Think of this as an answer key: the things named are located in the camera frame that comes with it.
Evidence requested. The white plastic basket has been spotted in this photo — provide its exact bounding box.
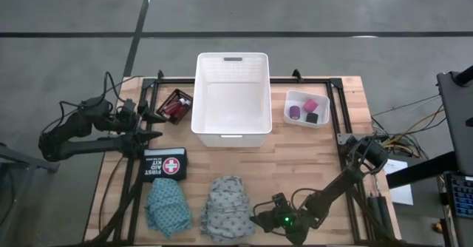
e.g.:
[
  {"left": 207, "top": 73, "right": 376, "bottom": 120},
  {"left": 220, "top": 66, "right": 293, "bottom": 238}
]
[{"left": 191, "top": 52, "right": 273, "bottom": 148}]

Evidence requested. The dark grey cylinder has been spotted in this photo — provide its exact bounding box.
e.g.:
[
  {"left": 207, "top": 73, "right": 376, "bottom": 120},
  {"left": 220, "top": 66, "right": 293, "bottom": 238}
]
[
  {"left": 367, "top": 194, "right": 381, "bottom": 234},
  {"left": 378, "top": 194, "right": 394, "bottom": 237}
]

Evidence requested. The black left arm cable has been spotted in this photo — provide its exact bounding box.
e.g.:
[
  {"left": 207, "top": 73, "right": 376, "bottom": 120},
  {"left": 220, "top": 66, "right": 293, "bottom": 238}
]
[{"left": 42, "top": 71, "right": 137, "bottom": 133}]

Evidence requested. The black aluminium table frame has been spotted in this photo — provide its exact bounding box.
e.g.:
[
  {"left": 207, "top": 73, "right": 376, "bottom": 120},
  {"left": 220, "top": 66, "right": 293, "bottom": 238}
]
[{"left": 88, "top": 69, "right": 400, "bottom": 246}]

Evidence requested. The grey laptop lid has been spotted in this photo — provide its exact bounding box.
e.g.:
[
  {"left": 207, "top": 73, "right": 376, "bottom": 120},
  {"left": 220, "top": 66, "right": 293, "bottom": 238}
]
[{"left": 436, "top": 70, "right": 473, "bottom": 177}]

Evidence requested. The thin brown cable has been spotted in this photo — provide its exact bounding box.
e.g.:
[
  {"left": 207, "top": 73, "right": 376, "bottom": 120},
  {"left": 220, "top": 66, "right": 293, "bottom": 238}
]
[{"left": 98, "top": 154, "right": 126, "bottom": 235}]

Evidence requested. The white paper sheet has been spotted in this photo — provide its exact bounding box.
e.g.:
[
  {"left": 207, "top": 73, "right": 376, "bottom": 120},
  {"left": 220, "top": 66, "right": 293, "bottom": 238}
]
[{"left": 383, "top": 159, "right": 414, "bottom": 206}]

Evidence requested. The dark brown plastic tray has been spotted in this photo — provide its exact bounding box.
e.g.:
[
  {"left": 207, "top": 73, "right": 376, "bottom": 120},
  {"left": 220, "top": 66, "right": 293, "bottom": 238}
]
[{"left": 155, "top": 88, "right": 194, "bottom": 126}]

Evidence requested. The keyboard with blue keys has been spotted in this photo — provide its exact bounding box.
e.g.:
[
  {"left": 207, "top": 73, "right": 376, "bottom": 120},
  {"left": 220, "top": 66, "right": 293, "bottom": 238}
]
[{"left": 444, "top": 172, "right": 473, "bottom": 220}]

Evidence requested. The black stand pole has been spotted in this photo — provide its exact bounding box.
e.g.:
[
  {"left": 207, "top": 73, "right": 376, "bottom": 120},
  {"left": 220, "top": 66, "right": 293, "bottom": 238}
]
[{"left": 453, "top": 64, "right": 473, "bottom": 87}]

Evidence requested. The black first aid kit pouch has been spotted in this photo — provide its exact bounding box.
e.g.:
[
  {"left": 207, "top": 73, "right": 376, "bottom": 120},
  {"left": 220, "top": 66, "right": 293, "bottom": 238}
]
[{"left": 142, "top": 147, "right": 188, "bottom": 183}]

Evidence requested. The red bottle with white cap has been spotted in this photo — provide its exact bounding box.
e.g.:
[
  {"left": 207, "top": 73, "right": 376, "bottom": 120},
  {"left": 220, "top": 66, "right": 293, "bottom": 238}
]
[{"left": 161, "top": 98, "right": 192, "bottom": 118}]

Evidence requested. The grey patterned cloth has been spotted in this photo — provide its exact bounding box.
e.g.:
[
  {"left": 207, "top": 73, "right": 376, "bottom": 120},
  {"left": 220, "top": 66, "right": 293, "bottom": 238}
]
[{"left": 199, "top": 175, "right": 256, "bottom": 244}]

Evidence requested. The yellow cable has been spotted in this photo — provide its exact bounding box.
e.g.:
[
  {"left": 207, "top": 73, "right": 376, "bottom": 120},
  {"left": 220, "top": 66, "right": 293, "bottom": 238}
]
[{"left": 386, "top": 104, "right": 446, "bottom": 155}]

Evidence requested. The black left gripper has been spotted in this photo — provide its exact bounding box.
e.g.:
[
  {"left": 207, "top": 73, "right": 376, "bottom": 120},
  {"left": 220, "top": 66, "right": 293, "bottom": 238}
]
[{"left": 117, "top": 98, "right": 167, "bottom": 148}]

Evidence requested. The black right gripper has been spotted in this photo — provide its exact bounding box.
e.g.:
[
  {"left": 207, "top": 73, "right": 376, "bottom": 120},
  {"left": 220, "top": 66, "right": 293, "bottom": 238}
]
[{"left": 251, "top": 193, "right": 310, "bottom": 245}]

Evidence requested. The teal patterned cloth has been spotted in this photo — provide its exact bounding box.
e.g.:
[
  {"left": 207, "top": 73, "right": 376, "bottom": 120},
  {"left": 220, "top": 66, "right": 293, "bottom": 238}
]
[{"left": 143, "top": 177, "right": 193, "bottom": 240}]

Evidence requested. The grey metal side table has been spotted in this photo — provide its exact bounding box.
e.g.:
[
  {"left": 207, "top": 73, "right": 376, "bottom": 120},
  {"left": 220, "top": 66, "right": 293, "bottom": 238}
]
[{"left": 0, "top": 142, "right": 60, "bottom": 247}]

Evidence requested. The small white plastic bin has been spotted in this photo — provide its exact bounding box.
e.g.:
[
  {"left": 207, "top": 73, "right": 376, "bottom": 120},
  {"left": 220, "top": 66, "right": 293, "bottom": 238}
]
[{"left": 283, "top": 89, "right": 331, "bottom": 129}]

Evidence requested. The black stand beam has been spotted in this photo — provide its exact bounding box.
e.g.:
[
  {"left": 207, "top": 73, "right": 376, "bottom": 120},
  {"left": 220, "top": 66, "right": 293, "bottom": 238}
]
[{"left": 386, "top": 151, "right": 459, "bottom": 189}]

